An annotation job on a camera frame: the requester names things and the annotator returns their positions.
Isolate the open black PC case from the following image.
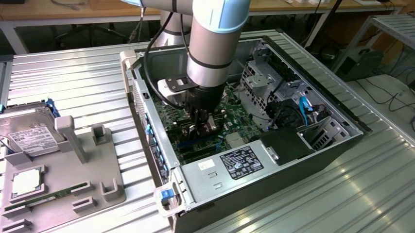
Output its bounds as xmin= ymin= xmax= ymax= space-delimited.
xmin=119 ymin=35 xmax=372 ymax=233

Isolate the blue wire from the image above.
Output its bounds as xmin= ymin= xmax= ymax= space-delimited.
xmin=299 ymin=96 xmax=314 ymax=127

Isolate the green motherboard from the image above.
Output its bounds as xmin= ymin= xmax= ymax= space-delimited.
xmin=151 ymin=81 xmax=264 ymax=166

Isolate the black box device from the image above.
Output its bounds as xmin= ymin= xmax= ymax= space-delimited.
xmin=336 ymin=47 xmax=386 ymax=82

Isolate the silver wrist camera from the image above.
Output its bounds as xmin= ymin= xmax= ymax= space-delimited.
xmin=156 ymin=76 xmax=196 ymax=108

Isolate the grey parts rack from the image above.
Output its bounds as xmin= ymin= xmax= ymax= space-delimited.
xmin=0 ymin=115 xmax=128 ymax=233

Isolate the black plastic shroud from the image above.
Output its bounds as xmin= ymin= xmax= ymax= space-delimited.
xmin=248 ymin=126 xmax=316 ymax=166

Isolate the silver disk bay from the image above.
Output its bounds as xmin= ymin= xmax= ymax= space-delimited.
xmin=296 ymin=116 xmax=354 ymax=151

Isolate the black expansion slot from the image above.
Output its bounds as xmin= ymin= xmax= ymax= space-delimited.
xmin=180 ymin=144 xmax=219 ymax=161

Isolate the silver CPU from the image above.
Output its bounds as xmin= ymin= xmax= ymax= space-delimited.
xmin=12 ymin=169 xmax=45 ymax=195

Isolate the silver chipset heatsink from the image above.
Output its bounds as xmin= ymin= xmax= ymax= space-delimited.
xmin=226 ymin=134 xmax=247 ymax=149

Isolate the green graphics card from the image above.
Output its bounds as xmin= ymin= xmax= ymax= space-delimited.
xmin=168 ymin=121 xmax=224 ymax=144

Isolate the blue expansion slot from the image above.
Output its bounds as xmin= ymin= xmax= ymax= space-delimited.
xmin=176 ymin=138 xmax=211 ymax=148

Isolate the silver drive cage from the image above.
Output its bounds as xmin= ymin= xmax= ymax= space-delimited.
xmin=239 ymin=59 xmax=294 ymax=132

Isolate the blue disk carrier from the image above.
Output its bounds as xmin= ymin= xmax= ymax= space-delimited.
xmin=0 ymin=97 xmax=61 ymax=117

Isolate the metal slat shelf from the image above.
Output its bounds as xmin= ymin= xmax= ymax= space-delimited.
xmin=332 ymin=14 xmax=415 ymax=73

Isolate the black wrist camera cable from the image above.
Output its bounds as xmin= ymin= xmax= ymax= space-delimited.
xmin=143 ymin=9 xmax=192 ymax=110

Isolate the silver power supply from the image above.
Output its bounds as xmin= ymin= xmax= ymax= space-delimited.
xmin=180 ymin=139 xmax=280 ymax=205

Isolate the black chair base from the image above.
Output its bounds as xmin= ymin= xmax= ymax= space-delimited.
xmin=51 ymin=23 xmax=129 ymax=49

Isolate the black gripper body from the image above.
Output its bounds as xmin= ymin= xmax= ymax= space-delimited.
xmin=184 ymin=85 xmax=227 ymax=114

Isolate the silver hard disk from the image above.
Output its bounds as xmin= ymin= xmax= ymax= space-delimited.
xmin=0 ymin=105 xmax=63 ymax=157

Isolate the loose green RAM stick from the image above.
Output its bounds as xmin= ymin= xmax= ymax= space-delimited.
xmin=4 ymin=188 xmax=73 ymax=212

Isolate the wooden desk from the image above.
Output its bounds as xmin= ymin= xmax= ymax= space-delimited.
xmin=0 ymin=0 xmax=406 ymax=55

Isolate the hanging cable with connector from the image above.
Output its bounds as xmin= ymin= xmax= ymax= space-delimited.
xmin=128 ymin=7 xmax=147 ymax=44

